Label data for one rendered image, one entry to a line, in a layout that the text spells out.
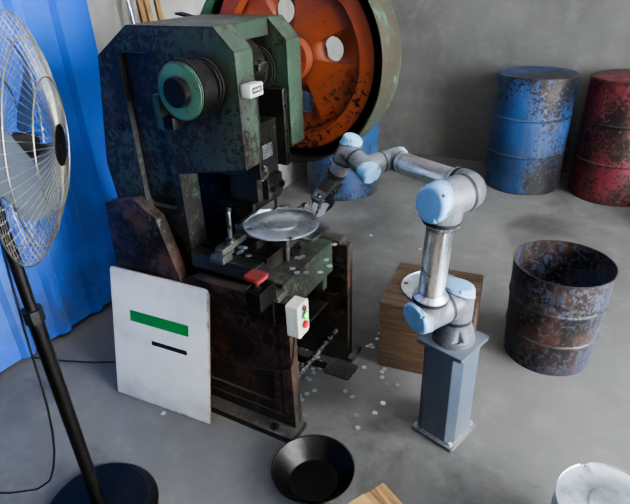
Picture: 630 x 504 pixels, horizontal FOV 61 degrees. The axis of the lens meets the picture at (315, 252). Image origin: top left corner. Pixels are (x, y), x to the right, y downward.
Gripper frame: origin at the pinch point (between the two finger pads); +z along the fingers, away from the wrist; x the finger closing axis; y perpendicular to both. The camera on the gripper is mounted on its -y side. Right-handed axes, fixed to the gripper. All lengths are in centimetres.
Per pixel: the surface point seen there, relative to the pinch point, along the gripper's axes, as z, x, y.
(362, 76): -48, 12, 23
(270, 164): -13.4, 21.8, -7.9
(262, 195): -4.4, 17.9, -14.6
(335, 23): -59, 31, 27
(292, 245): 9.9, 0.6, -11.5
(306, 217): 2.8, 2.9, -0.9
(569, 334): 9, -112, 40
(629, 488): -6, -127, -40
